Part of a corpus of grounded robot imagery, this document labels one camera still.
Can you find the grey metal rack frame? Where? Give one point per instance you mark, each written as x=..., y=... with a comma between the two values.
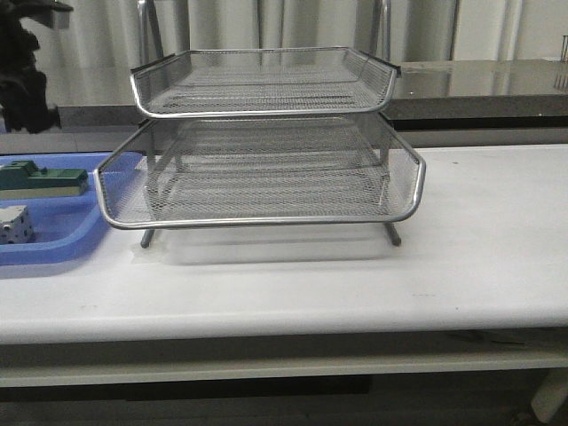
x=250, y=138

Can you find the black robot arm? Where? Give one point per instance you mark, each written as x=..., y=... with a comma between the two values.
x=23, y=86

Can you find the white table leg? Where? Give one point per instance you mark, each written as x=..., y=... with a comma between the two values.
x=550, y=396

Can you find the white contact block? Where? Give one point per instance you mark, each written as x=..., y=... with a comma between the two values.
x=16, y=225

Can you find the silver mesh tray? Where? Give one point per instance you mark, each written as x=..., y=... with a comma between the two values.
x=122, y=177
x=300, y=184
x=283, y=81

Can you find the grey stone counter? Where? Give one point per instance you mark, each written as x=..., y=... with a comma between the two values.
x=529, y=94

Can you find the green terminal block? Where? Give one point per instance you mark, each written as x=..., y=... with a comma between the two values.
x=23, y=179

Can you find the blue plastic tray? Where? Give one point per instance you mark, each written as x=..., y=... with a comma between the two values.
x=64, y=228

